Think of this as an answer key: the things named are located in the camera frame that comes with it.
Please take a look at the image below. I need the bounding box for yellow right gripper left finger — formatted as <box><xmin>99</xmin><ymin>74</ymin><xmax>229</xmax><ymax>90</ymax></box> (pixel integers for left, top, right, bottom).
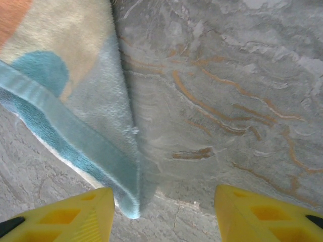
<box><xmin>0</xmin><ymin>186</ymin><xmax>116</xmax><ymax>242</ymax></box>

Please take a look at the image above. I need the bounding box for light blue orange towel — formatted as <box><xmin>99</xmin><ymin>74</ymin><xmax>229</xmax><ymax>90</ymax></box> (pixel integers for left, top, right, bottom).
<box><xmin>0</xmin><ymin>0</ymin><xmax>142</xmax><ymax>220</ymax></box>

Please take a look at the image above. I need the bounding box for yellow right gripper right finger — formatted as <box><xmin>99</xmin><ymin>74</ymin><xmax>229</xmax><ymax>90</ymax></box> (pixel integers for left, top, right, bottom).
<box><xmin>214</xmin><ymin>184</ymin><xmax>323</xmax><ymax>242</ymax></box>

